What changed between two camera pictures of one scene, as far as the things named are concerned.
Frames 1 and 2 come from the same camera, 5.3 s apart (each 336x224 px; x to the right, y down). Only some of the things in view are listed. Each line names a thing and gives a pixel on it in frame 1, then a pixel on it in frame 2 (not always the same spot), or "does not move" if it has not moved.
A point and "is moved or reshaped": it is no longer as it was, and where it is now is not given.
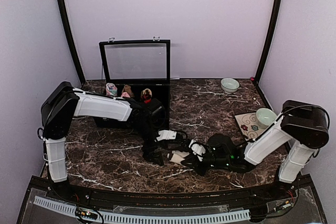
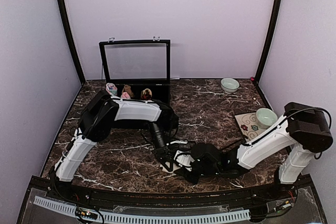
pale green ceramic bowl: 229,85 does not move
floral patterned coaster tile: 249,126 does not move
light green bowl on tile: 264,117 does not move
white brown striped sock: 178,156 is moved or reshaped
